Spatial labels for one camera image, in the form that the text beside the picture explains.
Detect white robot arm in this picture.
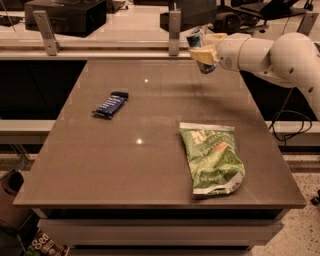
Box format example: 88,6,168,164
189,32,320,120

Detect black office chair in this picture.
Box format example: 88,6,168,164
208,0,306,35

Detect blue silver redbull can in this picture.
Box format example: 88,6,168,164
187,27,216,74

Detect metal railing bracket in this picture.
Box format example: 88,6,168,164
168,10,181,56
297,12,318,36
33,10,60,56

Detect black box on counter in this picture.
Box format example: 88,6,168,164
24,0,106,37

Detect black cable on floor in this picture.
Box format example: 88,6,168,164
268,87,314,144

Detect left metal railing bracket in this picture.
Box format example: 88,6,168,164
33,10,60,56

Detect middle metal railing bracket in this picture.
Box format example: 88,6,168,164
168,10,181,56

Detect green chip bag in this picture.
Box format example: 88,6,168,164
180,122,245,196

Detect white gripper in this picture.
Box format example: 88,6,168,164
189,33,251,71

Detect magazine on lower shelf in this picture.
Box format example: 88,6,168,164
24,230,70,256

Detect right metal railing bracket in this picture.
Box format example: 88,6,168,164
297,12,318,36

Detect dark blue snack bar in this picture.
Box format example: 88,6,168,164
93,91,129,119

